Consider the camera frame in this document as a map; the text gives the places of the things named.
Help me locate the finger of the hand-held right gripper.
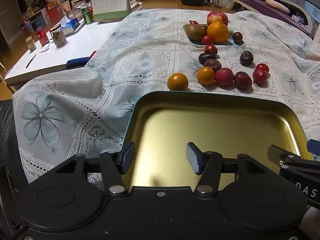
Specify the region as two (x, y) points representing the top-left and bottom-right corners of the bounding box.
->
(267, 145), (300, 166)
(307, 139), (320, 153)

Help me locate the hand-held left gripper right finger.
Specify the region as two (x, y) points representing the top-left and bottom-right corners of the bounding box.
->
(186, 142), (267, 196)

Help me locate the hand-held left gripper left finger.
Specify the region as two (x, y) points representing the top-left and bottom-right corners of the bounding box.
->
(54, 142), (137, 196)

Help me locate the gold metal tin tray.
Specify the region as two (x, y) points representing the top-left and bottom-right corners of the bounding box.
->
(121, 91), (314, 189)

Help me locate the red plum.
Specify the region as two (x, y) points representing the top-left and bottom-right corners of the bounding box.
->
(252, 69), (268, 85)
(214, 67), (235, 87)

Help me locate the small orange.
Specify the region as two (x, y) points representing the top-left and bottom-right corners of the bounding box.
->
(197, 66), (215, 85)
(167, 73), (189, 91)

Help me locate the white floral lace tablecloth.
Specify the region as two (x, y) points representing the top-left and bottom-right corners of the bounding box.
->
(12, 9), (320, 184)

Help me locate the blue cloth object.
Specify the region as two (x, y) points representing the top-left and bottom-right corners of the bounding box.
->
(66, 57), (90, 70)

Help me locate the light green plate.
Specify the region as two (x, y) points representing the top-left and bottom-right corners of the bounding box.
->
(183, 24), (245, 48)

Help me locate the black leather chair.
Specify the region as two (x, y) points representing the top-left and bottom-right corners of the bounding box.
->
(0, 100), (30, 240)

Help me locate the white table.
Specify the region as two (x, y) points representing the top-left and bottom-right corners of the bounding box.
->
(4, 17), (125, 87)

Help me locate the brown kiwi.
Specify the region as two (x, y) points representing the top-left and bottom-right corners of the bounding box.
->
(184, 24), (207, 42)

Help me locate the large orange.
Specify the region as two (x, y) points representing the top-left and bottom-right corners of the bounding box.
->
(207, 22), (230, 43)

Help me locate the black pen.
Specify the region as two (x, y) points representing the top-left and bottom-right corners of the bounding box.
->
(26, 54), (37, 68)

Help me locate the glass jar with lid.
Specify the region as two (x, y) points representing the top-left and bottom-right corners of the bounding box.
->
(49, 24), (67, 48)

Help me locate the red apple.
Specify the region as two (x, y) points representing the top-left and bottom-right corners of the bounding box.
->
(206, 11), (229, 27)

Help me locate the blue tissue box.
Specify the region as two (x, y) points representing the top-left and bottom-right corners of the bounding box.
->
(60, 18), (80, 34)

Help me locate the beige oval pillow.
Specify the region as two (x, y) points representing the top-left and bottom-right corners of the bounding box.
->
(265, 0), (291, 15)

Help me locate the red box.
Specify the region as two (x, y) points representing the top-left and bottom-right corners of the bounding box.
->
(35, 27), (50, 47)

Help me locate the green drink can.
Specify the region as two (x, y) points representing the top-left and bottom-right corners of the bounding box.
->
(80, 6), (93, 25)

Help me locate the small yellow jar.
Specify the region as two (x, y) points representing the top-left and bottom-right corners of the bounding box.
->
(25, 36), (37, 52)

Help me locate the purple sofa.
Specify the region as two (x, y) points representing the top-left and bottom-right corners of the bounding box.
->
(229, 0), (313, 30)

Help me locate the desk calendar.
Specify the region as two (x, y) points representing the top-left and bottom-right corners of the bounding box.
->
(91, 0), (131, 22)

